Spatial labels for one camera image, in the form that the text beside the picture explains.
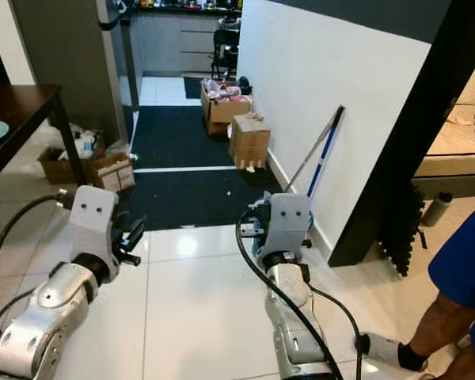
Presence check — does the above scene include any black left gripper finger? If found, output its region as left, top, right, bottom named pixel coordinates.
left=120, top=217, right=148, bottom=248

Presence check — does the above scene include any printed cardboard box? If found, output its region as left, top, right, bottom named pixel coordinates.
left=91, top=152, right=138, bottom=192

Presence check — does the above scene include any black floor rug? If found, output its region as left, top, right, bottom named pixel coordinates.
left=111, top=105, right=287, bottom=232

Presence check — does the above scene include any tall closed cardboard box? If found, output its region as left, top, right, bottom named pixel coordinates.
left=229, top=112, right=273, bottom=170

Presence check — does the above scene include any silver mop pole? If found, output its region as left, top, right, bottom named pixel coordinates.
left=283, top=104, right=345, bottom=193

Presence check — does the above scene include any blue mop pole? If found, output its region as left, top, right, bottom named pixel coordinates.
left=305, top=107, right=346, bottom=200

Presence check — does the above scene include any open cardboard box with bags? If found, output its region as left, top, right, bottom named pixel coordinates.
left=38, top=145, right=104, bottom=185

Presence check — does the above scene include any white plastic bag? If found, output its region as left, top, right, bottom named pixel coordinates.
left=44, top=123, right=108, bottom=162

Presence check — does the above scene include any cardboard box with pink items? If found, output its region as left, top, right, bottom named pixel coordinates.
left=201, top=78, right=253, bottom=135

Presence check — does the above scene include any black foam puzzle mat stack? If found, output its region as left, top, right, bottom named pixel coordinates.
left=378, top=180, right=430, bottom=278

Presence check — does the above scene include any black stroller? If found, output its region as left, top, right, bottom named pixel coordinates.
left=211, top=17, right=243, bottom=81

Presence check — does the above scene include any grey drinking bottle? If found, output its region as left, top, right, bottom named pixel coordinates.
left=420, top=191, right=454, bottom=229

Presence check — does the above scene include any grey kitchen cabinet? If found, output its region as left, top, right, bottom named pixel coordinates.
left=131, top=12, right=242, bottom=78

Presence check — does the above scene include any grey fridge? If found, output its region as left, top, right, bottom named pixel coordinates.
left=9, top=0, right=129, bottom=145

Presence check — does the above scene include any person in blue shorts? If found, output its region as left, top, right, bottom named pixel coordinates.
left=355, top=101, right=475, bottom=380

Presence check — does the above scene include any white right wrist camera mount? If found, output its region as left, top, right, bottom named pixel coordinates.
left=257, top=192, right=312, bottom=258

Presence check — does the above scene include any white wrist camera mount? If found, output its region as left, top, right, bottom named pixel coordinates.
left=257, top=192, right=312, bottom=258
left=67, top=184, right=119, bottom=264

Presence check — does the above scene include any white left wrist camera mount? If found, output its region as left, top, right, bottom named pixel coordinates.
left=67, top=184, right=119, bottom=264

